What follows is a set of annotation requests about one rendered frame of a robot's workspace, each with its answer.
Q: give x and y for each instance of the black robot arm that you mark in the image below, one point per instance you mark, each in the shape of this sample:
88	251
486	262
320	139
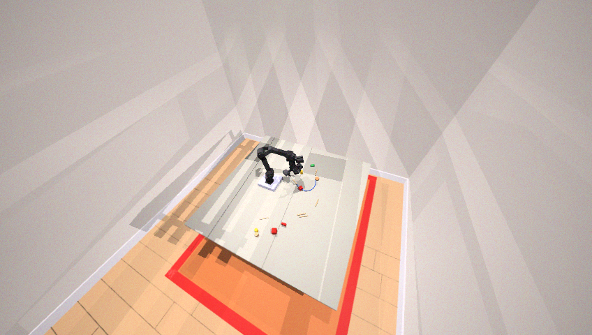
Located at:
290	157

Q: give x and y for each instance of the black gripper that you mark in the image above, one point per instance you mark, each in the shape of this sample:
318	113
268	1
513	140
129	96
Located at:
287	172

